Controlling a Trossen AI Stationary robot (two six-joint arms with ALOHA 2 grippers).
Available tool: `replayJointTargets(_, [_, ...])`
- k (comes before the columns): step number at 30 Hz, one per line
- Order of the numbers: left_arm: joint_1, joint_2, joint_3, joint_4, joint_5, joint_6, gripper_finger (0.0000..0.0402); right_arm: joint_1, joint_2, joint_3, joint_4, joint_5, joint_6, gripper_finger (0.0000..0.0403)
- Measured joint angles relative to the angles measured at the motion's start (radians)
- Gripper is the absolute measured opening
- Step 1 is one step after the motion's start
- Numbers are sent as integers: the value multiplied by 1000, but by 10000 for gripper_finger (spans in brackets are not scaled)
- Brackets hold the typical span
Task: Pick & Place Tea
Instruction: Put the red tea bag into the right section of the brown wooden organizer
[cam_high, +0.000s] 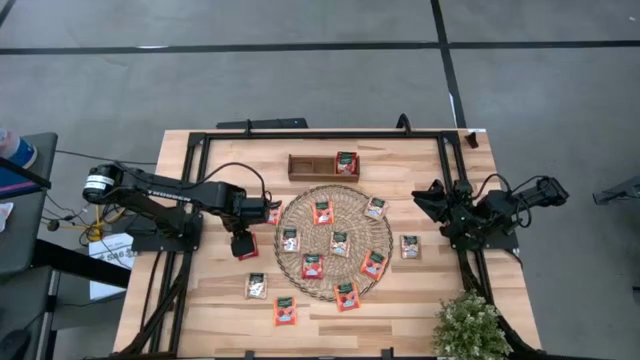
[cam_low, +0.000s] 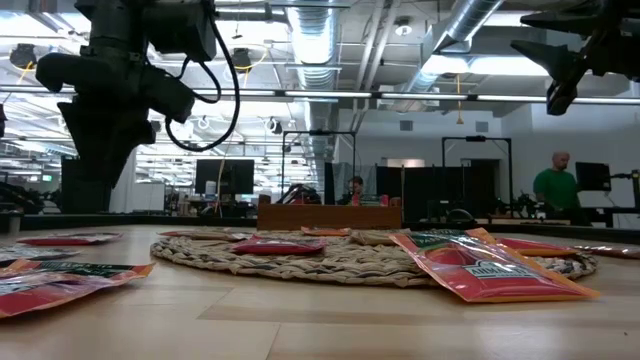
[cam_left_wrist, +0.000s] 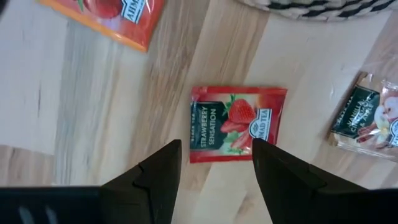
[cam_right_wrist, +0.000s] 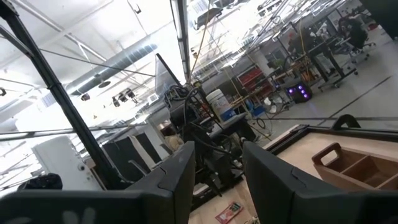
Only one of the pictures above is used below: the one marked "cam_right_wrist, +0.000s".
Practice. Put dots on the black aluminium table frame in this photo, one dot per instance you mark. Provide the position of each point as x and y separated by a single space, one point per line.
298 130

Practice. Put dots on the red tool cabinet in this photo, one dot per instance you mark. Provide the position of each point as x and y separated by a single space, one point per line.
250 76

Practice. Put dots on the wooden compartment tea box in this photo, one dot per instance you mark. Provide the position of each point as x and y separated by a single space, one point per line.
357 174

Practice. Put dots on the black computer tower with lights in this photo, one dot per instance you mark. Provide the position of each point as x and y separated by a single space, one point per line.
299 92

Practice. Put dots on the orange Ahmad tea packet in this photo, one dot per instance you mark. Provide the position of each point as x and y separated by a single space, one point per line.
229 212

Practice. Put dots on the black desk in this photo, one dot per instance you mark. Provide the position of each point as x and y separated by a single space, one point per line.
320 49

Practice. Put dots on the white wipes canister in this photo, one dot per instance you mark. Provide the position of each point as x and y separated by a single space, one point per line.
221 105

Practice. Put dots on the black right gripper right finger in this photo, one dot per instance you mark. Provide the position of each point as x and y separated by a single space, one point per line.
295 202

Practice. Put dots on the silver ventilation duct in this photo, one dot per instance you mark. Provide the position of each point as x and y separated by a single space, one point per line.
118 65

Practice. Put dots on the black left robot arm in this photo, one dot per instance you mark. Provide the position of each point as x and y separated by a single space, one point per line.
199 146

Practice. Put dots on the black office chair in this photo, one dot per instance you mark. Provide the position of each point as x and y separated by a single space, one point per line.
356 35

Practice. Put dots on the dark grey side table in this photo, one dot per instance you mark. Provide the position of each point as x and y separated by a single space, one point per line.
231 119

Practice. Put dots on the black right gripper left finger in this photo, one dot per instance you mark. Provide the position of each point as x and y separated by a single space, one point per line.
140 205

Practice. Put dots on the black frame post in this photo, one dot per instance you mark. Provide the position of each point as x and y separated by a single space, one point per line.
62 96

